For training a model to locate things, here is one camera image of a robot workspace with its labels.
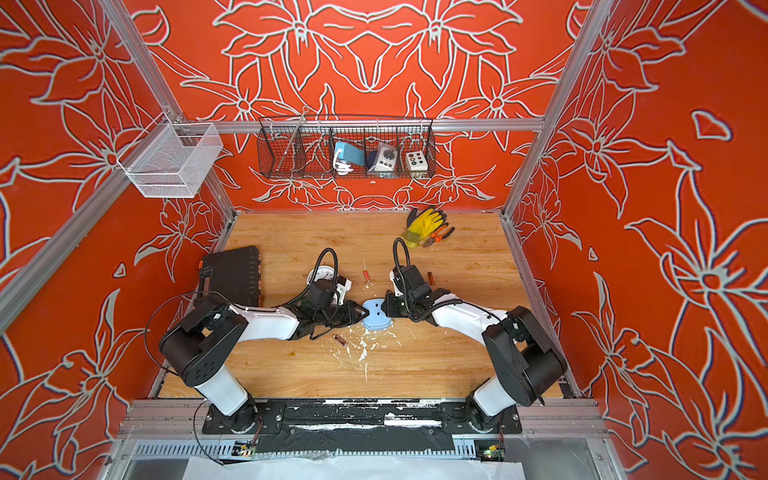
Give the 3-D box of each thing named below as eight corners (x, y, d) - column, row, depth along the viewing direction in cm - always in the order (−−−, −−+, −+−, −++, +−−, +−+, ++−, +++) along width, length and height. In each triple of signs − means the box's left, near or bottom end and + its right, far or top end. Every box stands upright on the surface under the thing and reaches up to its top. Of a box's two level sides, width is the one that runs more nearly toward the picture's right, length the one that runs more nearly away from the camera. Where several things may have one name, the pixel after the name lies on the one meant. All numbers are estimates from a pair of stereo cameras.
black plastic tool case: (198, 317, 92) (190, 309, 88) (209, 262, 106) (202, 254, 102) (261, 304, 95) (255, 296, 91) (263, 253, 109) (258, 244, 105)
